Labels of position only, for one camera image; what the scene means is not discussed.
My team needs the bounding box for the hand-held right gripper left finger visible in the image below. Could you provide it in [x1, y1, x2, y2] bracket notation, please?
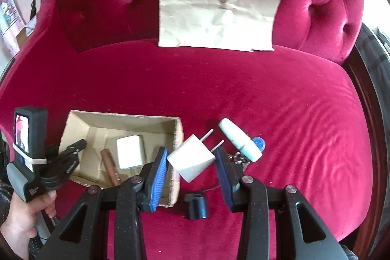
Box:
[38, 147, 169, 260]

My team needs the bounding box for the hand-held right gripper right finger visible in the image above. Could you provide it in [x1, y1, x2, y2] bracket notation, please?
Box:
[215, 147, 348, 260]

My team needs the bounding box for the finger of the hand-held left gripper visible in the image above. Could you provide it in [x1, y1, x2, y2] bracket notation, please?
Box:
[61, 155, 80, 180]
[58, 140, 87, 158]

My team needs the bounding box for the cardboard box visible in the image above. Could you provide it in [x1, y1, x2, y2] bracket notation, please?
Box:
[59, 110, 185, 208]

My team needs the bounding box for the metal keychain with keys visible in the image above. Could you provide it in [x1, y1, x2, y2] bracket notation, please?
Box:
[228, 152, 253, 171]

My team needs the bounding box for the small black cylinder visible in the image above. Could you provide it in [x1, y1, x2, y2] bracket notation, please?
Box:
[184, 191, 209, 220]

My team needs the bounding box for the small white charger plug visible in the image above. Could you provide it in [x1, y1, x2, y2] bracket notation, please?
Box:
[167, 128, 225, 183]

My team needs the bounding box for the brown lipstick tube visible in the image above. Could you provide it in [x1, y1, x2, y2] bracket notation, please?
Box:
[100, 149, 122, 187]

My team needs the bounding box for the large white charger plug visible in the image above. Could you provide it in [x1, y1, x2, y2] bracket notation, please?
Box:
[117, 135, 145, 170]

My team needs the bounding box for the light blue cosmetic bottle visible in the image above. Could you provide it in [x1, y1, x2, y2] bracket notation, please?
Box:
[218, 118, 263, 162]

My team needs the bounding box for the person's left hand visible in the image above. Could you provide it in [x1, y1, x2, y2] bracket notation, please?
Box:
[0, 191, 58, 260]

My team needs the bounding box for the blue key fob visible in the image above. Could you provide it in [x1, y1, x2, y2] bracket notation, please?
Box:
[253, 136, 266, 154]

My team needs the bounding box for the small brown background box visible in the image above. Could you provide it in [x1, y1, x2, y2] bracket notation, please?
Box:
[17, 27, 31, 50]

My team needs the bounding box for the red velvet sofa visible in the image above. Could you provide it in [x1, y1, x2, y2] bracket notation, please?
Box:
[0, 0, 374, 260]

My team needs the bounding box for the crumpled brown paper sheet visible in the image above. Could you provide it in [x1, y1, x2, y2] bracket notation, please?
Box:
[155, 0, 291, 52]

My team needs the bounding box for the cartoon wall poster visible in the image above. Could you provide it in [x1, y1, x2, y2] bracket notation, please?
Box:
[0, 0, 26, 50]

